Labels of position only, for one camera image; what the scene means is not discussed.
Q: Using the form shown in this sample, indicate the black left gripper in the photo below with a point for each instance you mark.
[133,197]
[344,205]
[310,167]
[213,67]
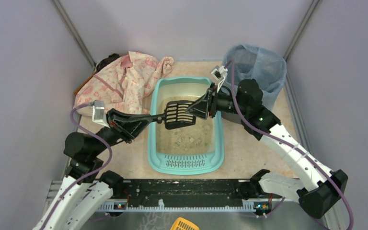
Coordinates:
[118,125]

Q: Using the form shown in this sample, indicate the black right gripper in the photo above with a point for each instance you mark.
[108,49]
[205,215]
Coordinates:
[211,103]

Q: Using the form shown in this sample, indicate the black slotted litter scoop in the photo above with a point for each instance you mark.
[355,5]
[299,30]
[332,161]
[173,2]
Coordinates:
[175,115]

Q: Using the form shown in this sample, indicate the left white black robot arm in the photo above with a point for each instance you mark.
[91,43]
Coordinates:
[79,195]

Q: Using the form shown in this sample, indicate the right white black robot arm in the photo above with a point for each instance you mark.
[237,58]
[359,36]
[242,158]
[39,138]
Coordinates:
[316,189]

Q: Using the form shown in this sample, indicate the beige cat litter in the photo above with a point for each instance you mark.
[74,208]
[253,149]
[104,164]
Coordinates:
[196,139]

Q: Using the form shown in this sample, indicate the teal plastic litter box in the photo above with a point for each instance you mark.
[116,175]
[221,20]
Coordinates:
[183,88]

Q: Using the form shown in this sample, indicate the cream pink printed cloth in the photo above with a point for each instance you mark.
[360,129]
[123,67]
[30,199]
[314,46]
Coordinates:
[126,82]

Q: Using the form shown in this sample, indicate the dark object behind cloth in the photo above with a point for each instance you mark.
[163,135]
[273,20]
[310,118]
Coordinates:
[106,61]

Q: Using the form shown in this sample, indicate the yellow slotted scoop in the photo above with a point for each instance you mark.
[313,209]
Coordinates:
[183,224]

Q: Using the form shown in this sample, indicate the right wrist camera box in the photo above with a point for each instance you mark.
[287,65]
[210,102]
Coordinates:
[220,74]

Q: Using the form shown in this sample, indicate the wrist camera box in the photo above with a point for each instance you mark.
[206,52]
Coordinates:
[98,113]
[220,74]

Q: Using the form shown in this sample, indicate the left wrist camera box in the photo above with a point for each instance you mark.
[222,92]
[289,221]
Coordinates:
[98,113]

